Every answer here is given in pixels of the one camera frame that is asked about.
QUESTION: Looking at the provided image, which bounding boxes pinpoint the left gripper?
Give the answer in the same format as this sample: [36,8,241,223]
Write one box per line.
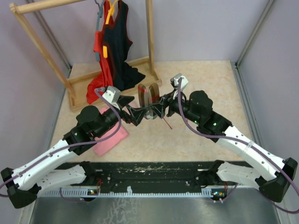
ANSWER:
[95,95,150,137]

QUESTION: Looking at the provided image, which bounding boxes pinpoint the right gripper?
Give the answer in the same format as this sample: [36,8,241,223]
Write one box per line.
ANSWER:
[150,88,202,125]

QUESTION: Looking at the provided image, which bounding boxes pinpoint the brown glasses case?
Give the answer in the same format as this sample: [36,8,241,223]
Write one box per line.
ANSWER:
[138,83,160,107]

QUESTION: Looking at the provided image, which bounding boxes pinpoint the pink shirt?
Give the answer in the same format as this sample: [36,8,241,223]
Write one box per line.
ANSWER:
[93,107,129,156]

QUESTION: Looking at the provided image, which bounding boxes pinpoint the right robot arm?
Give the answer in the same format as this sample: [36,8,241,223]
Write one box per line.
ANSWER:
[149,91,298,203]

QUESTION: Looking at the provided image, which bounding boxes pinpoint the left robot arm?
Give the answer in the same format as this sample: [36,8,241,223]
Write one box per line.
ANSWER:
[1,96,150,209]

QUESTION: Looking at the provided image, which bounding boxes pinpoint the red tank top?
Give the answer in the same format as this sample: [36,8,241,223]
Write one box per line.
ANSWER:
[86,0,114,105]

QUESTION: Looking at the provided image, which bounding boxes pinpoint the wooden clothes rack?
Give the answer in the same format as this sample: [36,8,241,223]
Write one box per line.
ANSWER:
[9,0,162,112]

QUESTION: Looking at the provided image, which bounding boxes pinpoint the black tank top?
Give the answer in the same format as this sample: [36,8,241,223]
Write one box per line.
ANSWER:
[103,0,145,91]

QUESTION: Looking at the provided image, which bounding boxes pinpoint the yellow hanger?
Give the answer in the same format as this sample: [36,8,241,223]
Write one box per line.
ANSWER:
[102,0,119,58]

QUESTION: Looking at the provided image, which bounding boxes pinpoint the grey-blue hanger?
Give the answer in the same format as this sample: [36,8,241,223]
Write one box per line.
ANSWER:
[93,0,105,62]

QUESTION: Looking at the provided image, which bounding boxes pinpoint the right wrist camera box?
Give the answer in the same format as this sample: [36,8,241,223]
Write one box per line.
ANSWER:
[170,73,189,91]

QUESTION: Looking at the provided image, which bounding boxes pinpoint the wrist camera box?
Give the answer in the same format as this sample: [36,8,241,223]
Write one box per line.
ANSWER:
[94,86,120,104]
[170,73,189,91]

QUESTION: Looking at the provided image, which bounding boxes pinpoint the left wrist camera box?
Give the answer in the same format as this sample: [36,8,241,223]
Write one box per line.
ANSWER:
[94,86,120,104]

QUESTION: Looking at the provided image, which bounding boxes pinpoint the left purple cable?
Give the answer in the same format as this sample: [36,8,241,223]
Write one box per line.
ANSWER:
[0,88,122,198]

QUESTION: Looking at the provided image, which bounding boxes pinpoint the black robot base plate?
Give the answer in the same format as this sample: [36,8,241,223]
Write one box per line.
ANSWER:
[56,161,232,194]

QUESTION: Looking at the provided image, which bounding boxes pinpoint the white cable duct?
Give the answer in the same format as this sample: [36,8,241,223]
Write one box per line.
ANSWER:
[39,186,234,198]

